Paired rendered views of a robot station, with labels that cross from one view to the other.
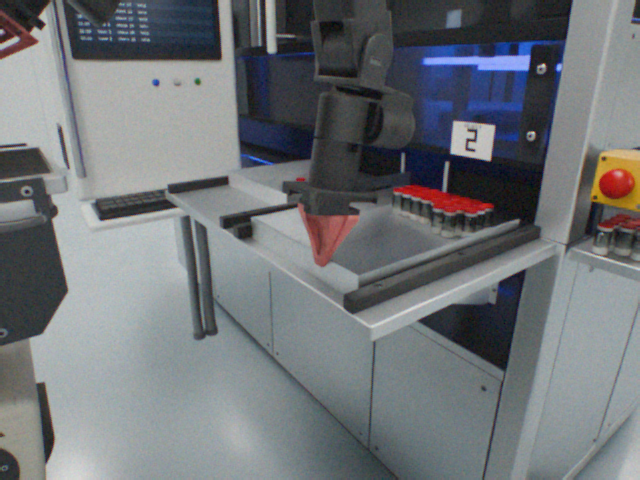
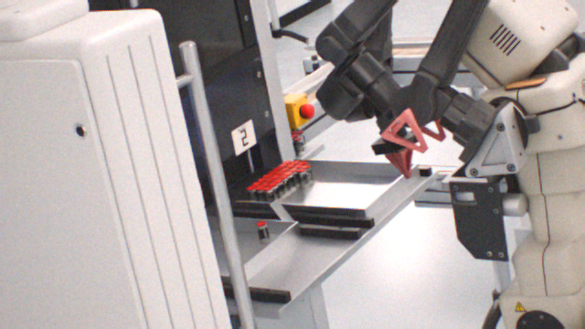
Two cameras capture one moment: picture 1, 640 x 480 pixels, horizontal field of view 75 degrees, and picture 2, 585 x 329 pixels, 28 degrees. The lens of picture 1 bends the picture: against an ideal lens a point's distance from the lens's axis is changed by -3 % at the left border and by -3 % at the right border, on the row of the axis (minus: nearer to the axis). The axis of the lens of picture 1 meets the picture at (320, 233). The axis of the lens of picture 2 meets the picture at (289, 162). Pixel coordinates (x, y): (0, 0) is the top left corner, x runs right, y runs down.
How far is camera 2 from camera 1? 2.83 m
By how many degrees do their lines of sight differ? 99
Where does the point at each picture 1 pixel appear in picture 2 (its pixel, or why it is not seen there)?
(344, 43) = (388, 67)
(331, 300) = (424, 181)
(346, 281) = (415, 173)
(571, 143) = (281, 106)
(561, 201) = (287, 139)
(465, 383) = (294, 313)
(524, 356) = not seen: hidden behind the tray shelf
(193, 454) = not seen: outside the picture
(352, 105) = not seen: hidden behind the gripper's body
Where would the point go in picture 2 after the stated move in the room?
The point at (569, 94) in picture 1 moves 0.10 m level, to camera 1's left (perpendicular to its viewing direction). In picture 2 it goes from (271, 81) to (287, 90)
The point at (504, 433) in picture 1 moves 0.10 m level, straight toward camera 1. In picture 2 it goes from (318, 313) to (356, 309)
